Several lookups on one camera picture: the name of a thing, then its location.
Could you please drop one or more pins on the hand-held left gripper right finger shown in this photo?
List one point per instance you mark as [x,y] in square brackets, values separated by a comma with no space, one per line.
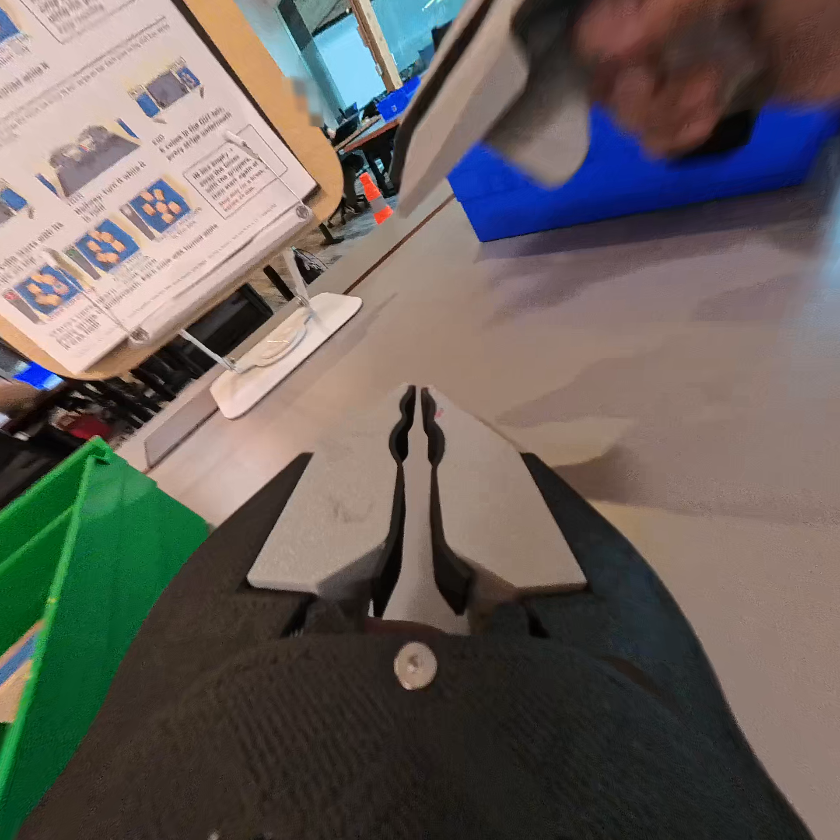
[505,518]

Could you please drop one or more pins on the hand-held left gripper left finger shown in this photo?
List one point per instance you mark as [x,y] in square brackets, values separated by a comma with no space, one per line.
[328,518]

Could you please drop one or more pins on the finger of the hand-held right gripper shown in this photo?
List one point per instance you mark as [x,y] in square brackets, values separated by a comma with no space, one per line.
[459,118]

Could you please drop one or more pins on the blue plastic bin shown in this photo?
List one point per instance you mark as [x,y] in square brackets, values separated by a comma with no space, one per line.
[590,203]

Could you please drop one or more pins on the green plastic bin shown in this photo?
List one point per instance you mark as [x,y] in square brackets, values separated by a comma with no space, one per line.
[98,590]

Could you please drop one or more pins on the wooden cube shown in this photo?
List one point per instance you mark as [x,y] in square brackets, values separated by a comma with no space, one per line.
[16,663]

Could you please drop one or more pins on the person's right hand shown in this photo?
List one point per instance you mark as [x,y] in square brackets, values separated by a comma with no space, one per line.
[656,65]

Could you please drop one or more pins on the blue storage crate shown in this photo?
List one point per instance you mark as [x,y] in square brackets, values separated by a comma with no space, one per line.
[397,102]

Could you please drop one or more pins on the long wooden desk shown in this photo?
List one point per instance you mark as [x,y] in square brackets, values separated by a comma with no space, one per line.
[367,134]

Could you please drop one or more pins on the orange traffic cone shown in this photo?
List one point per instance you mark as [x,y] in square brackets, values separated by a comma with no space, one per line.
[377,203]

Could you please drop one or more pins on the instruction sheet on stand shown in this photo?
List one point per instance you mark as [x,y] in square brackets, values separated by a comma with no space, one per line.
[275,98]

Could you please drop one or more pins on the white document stand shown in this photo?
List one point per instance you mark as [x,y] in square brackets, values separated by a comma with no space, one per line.
[321,321]

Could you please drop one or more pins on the printed instruction sheet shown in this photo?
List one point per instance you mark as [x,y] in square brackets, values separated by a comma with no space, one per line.
[131,164]

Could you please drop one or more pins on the wooden post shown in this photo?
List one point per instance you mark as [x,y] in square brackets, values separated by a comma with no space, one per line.
[377,39]

